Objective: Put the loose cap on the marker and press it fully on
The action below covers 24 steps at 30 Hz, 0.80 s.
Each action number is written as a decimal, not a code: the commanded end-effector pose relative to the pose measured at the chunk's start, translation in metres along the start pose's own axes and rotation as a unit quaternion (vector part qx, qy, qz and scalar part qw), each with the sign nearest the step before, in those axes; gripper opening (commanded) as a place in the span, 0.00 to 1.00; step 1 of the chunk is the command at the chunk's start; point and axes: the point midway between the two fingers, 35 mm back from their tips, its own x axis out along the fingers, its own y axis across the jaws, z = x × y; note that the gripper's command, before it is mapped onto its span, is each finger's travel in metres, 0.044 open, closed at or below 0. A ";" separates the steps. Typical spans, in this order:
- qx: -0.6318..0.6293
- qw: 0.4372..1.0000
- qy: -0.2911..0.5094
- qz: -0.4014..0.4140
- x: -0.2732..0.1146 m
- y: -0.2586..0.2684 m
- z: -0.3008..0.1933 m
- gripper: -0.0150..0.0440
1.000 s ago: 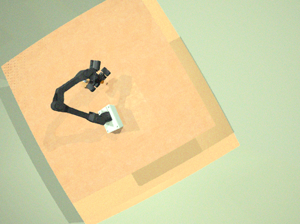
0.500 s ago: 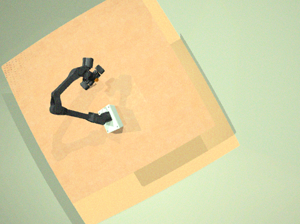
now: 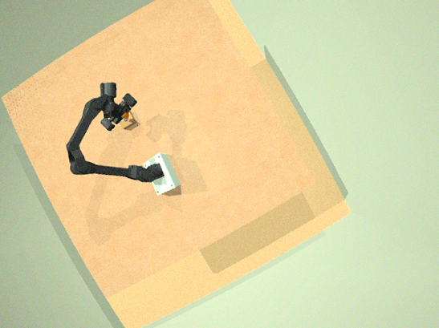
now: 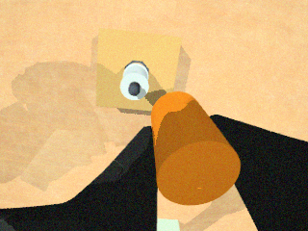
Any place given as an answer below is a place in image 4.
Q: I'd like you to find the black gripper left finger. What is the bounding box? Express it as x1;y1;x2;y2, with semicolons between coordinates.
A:
0;126;158;231

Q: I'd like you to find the yellow square block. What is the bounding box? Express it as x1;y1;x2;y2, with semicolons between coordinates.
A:
96;27;182;112

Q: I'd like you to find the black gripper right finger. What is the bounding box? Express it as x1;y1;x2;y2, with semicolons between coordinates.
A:
209;115;308;231

